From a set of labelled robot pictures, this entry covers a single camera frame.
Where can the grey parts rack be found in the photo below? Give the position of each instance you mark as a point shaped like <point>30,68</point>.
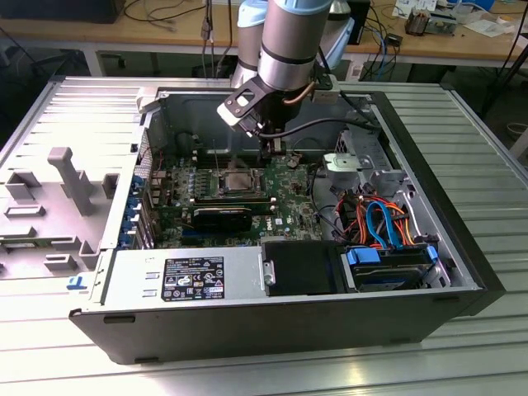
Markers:
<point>74,181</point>

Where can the silver metal drive cage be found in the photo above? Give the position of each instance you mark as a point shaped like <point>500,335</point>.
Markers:
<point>387,179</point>

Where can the tall black box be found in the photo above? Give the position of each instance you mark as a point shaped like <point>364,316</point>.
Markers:
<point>361,20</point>

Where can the black graphics card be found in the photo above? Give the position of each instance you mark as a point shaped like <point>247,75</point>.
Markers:
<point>222,220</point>

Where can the black drive bay cover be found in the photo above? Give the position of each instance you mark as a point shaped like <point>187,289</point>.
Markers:
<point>301,268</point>

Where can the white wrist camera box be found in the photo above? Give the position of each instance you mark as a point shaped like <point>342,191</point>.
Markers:
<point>231,117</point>

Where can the white case latch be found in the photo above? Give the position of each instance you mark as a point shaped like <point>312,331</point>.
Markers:
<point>146,101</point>

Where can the white papers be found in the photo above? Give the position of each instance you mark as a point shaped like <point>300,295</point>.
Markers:
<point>486,26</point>

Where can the brown transformer coil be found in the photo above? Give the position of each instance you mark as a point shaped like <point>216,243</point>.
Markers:
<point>416,22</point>

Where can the black desktop computer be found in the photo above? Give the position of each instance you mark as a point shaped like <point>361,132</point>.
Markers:
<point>53,10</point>

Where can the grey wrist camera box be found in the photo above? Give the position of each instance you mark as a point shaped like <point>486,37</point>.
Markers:
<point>326,95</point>

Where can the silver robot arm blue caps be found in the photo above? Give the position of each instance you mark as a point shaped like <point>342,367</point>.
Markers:
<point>288,41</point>

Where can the small black box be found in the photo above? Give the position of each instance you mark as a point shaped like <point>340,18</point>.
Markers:
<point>394,39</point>

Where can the silver power supply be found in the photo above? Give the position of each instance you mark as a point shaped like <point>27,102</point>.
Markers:
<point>132,284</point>

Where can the metal locking lever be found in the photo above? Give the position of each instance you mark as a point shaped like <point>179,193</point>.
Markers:
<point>216,156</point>

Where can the black open PC case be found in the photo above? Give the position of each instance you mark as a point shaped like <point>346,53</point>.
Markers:
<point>247,330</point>

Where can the green RAM stick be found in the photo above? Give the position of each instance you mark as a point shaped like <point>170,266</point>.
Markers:
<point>16,246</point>

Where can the wooden desk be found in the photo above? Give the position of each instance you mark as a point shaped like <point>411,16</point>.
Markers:
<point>445,45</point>

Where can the green circuit device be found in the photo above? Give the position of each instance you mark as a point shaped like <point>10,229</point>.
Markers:
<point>441,24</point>

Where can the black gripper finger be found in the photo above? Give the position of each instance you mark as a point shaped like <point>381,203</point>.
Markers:
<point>265,148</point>
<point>280,146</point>

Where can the CPU socket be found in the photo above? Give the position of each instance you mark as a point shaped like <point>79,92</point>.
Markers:
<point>221,181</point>

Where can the silver CPU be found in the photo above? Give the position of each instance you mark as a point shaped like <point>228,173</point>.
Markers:
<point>239,183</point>

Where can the green motherboard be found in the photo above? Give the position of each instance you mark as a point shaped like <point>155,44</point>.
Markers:
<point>288,194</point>

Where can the hard disk in blue carrier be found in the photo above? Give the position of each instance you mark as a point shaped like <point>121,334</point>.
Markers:
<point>383,282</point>

